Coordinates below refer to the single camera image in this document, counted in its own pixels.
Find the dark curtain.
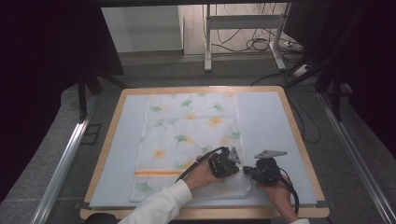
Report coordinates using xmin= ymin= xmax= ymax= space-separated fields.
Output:
xmin=323 ymin=0 xmax=396 ymax=157
xmin=0 ymin=0 xmax=126 ymax=203

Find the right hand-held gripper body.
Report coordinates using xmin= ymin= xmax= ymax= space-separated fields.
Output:
xmin=253 ymin=149 xmax=289 ymax=188

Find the aluminium floor rail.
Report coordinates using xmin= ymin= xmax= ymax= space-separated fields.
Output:
xmin=317 ymin=92 xmax=396 ymax=224
xmin=30 ymin=119 xmax=92 ymax=224

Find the tangle of black floor cables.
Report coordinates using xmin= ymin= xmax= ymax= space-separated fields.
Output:
xmin=211 ymin=27 xmax=301 ymax=54

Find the black square floor frame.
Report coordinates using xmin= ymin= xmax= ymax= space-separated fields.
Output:
xmin=80 ymin=123 xmax=103 ymax=146

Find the dark rounded object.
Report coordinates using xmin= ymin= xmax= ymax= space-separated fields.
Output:
xmin=83 ymin=212 xmax=119 ymax=224

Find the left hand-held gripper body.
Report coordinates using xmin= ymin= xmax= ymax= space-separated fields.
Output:
xmin=207 ymin=146 xmax=242 ymax=179

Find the white power strip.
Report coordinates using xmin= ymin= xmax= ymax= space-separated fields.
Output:
xmin=292 ymin=63 xmax=311 ymax=77

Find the person's left hand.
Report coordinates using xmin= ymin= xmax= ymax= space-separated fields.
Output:
xmin=183 ymin=156 xmax=226 ymax=191

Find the black metal stand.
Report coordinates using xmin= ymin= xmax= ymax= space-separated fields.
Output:
xmin=285 ymin=46 xmax=366 ymax=123
xmin=77 ymin=70 xmax=129 ymax=123

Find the wooden table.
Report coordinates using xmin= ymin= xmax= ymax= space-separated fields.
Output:
xmin=79 ymin=85 xmax=331 ymax=221

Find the white table mat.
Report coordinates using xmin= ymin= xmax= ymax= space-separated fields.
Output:
xmin=89 ymin=91 xmax=318 ymax=210

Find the person's right hand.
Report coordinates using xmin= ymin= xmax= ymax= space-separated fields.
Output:
xmin=256 ymin=175 xmax=300 ymax=224

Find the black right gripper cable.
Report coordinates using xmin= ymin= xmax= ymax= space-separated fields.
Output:
xmin=277 ymin=167 xmax=301 ymax=217

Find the black floor cable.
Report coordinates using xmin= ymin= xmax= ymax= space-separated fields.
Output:
xmin=288 ymin=92 xmax=322 ymax=145

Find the white metal desk frame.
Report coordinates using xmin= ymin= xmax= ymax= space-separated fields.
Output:
xmin=204 ymin=3 xmax=292 ymax=74

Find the white panel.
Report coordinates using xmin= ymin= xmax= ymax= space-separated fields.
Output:
xmin=101 ymin=5 xmax=185 ymax=54

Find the white leaf-print pillowcase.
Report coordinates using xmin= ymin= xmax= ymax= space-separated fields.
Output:
xmin=130 ymin=91 xmax=253 ymax=203

